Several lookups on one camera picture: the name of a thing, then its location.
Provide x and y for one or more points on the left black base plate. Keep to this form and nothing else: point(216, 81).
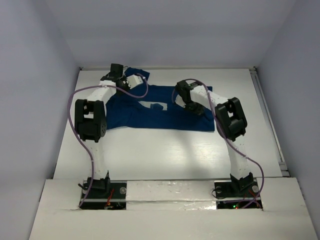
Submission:
point(114, 199)

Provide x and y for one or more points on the blue t shirt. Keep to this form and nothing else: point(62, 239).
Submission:
point(155, 111)

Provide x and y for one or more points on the silver foil strip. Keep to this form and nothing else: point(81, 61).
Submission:
point(171, 195)

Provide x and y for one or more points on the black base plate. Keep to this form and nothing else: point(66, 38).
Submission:
point(114, 199)
point(229, 199)

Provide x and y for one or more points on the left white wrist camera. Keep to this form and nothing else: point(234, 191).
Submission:
point(134, 80)

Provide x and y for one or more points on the aluminium side rail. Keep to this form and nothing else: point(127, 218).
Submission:
point(267, 116)

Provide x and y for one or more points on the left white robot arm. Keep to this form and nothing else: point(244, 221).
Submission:
point(90, 124)

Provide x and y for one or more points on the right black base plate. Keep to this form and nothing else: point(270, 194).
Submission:
point(229, 199)

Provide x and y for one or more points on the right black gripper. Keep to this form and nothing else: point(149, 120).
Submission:
point(199, 110)

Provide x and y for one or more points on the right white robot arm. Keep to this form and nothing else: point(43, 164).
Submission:
point(231, 125)

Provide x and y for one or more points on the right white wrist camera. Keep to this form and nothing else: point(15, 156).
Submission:
point(179, 101)

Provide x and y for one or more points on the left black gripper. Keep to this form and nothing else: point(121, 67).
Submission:
point(124, 85)

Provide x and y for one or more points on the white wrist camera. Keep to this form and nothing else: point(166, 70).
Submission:
point(134, 80)
point(179, 101)

